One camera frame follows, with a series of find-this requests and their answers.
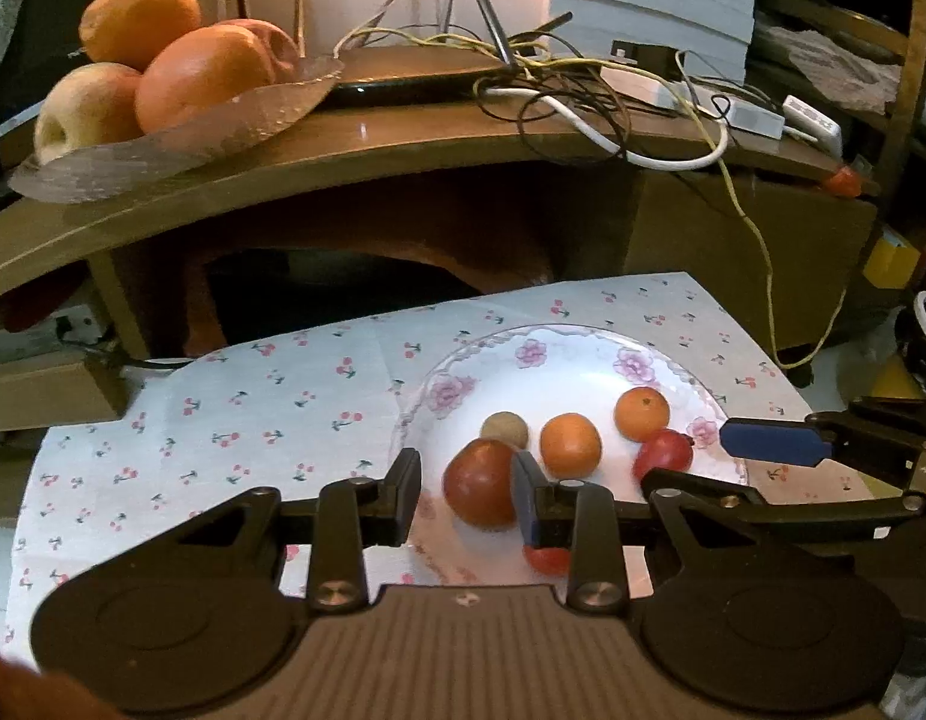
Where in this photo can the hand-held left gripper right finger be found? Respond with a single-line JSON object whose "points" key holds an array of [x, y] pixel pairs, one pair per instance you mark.
{"points": [[524, 499]]}

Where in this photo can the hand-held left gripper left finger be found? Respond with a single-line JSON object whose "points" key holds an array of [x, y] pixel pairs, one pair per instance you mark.
{"points": [[412, 491]]}

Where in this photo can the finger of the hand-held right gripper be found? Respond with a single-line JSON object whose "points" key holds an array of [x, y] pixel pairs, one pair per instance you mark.
{"points": [[770, 441], [808, 514]]}

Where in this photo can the dark red apple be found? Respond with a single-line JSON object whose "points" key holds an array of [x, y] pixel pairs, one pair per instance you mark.
{"points": [[479, 486]]}

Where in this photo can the small red tomato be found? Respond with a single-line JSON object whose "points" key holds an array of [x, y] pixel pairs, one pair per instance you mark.
{"points": [[545, 559], [664, 456]]}

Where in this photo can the small orange mandarin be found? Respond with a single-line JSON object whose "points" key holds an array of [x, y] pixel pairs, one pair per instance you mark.
{"points": [[570, 447], [642, 413]]}

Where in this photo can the small brown round fruit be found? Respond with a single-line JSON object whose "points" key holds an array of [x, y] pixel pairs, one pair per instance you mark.
{"points": [[503, 429]]}

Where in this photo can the white floral plate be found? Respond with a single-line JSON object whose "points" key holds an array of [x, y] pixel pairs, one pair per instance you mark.
{"points": [[583, 382]]}

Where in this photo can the yellow box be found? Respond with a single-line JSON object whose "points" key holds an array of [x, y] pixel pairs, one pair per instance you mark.
{"points": [[892, 256]]}

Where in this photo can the cherry print tablecloth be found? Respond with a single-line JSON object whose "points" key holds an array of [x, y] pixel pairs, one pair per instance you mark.
{"points": [[245, 420]]}

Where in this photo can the small orange object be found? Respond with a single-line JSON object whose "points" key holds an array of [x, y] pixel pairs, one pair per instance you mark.
{"points": [[842, 179]]}

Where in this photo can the wooden television cabinet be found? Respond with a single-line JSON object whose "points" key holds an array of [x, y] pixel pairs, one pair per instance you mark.
{"points": [[433, 180]]}

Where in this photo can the white plug box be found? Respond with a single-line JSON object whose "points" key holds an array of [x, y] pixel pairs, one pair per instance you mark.
{"points": [[811, 120]]}

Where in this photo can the white power adapter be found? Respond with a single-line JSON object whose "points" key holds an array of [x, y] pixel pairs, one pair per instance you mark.
{"points": [[658, 86]]}

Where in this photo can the dark wooden shelf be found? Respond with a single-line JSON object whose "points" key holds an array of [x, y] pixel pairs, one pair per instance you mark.
{"points": [[853, 37]]}

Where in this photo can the amber glass fruit tray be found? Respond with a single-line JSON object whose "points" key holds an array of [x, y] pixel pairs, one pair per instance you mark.
{"points": [[208, 142]]}

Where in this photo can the small black adapter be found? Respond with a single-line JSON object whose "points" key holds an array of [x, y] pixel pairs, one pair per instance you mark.
{"points": [[643, 54]]}

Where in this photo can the black router with antennas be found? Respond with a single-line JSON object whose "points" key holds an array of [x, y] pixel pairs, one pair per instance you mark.
{"points": [[433, 75]]}

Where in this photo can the large orange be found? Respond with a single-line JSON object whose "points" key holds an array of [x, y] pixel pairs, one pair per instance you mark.
{"points": [[140, 19], [204, 79]]}

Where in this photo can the yellow apple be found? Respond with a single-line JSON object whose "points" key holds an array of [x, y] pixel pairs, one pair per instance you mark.
{"points": [[87, 114]]}

